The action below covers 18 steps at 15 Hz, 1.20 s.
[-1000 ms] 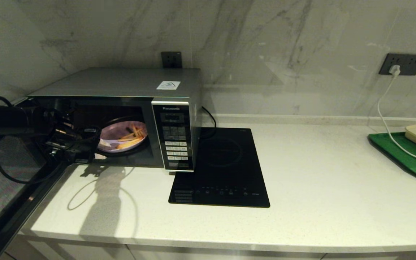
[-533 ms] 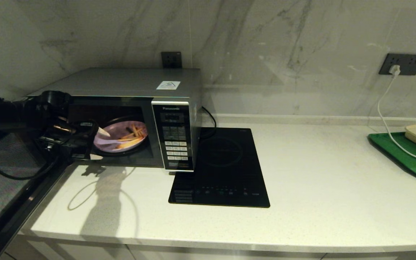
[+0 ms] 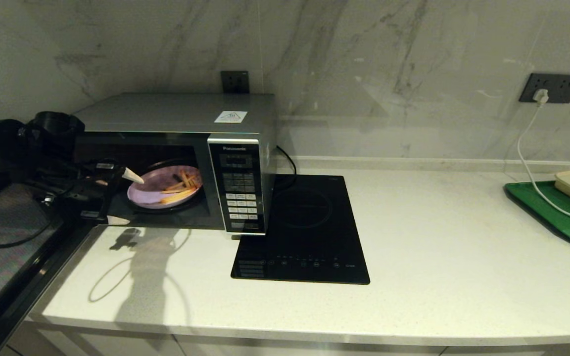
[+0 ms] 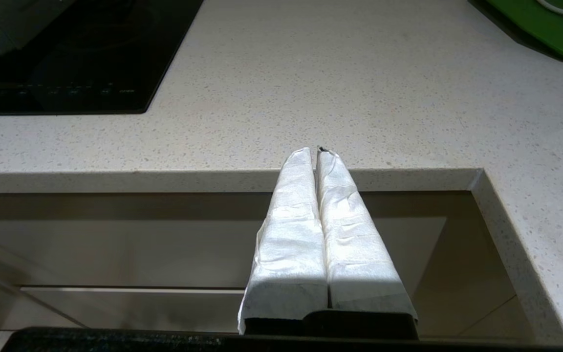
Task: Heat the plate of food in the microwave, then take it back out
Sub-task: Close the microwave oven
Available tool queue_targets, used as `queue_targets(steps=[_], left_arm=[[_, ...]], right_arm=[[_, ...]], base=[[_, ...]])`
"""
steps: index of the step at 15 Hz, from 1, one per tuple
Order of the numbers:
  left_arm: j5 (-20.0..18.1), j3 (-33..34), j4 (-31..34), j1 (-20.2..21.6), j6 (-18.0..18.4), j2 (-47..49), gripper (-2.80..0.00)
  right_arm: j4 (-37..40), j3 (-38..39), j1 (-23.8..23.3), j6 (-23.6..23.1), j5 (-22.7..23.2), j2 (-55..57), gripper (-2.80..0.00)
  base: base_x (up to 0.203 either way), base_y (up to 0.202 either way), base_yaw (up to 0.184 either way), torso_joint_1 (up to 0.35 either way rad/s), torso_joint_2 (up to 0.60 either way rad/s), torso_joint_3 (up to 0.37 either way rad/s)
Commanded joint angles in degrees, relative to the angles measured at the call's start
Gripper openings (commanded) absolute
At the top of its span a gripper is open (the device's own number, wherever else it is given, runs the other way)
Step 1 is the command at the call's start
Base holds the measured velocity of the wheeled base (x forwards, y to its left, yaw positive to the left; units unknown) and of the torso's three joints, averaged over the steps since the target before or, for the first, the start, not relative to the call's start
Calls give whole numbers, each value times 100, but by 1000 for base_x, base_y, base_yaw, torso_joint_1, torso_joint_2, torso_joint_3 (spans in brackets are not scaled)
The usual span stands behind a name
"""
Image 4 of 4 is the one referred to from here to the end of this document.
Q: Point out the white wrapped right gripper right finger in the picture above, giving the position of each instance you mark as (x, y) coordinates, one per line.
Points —
(359, 264)

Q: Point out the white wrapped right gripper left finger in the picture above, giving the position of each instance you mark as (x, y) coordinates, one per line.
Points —
(291, 254)

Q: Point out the silver microwave oven body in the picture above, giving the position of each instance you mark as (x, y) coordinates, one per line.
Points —
(12, 17)

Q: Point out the black induction cooktop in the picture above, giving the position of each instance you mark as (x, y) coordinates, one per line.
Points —
(115, 58)

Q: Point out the green plastic tray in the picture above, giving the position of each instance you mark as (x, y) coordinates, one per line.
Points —
(545, 29)

